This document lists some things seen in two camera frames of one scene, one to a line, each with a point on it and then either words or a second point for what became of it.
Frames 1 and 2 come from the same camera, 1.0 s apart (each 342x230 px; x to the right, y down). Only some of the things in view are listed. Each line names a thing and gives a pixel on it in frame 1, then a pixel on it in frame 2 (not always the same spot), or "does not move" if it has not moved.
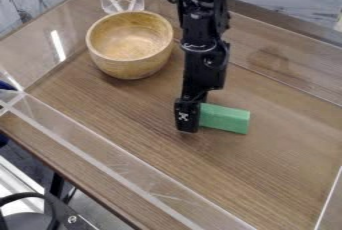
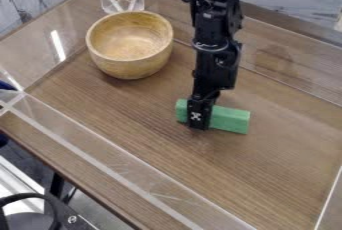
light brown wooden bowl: x=130 y=43 does not move
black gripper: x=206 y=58 -> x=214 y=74
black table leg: x=56 y=185 does not move
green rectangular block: x=223 y=118 does not move
